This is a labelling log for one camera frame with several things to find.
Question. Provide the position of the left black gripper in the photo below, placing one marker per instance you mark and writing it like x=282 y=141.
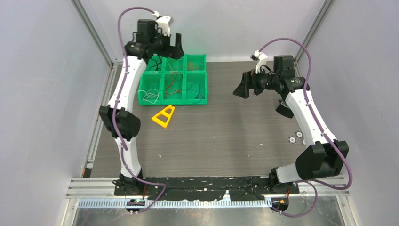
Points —
x=176 y=52

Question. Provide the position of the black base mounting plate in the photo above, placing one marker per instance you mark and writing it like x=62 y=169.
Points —
x=242 y=188

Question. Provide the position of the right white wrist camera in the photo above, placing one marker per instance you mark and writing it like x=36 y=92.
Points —
x=260 y=58

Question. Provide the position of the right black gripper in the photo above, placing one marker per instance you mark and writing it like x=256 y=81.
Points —
x=250 y=80

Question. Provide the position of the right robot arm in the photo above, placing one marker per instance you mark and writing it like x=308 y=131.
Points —
x=324 y=154

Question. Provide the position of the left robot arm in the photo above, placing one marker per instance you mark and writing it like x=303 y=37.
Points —
x=151 y=38

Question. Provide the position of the green six-compartment bin tray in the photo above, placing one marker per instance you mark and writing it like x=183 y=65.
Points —
x=168 y=81

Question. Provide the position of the black metronome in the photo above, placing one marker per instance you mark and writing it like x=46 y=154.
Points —
x=284 y=110

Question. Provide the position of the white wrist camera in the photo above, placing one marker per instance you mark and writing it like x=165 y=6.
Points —
x=260 y=58
x=163 y=22

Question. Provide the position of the slotted cable duct rail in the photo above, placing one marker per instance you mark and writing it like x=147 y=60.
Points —
x=138 y=203

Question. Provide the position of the small silver round part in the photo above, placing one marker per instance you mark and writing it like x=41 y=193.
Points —
x=292 y=140

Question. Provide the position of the yellow triangular plastic bracket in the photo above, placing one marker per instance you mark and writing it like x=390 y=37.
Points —
x=163 y=117

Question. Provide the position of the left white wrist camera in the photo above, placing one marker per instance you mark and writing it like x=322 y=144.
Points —
x=163 y=22

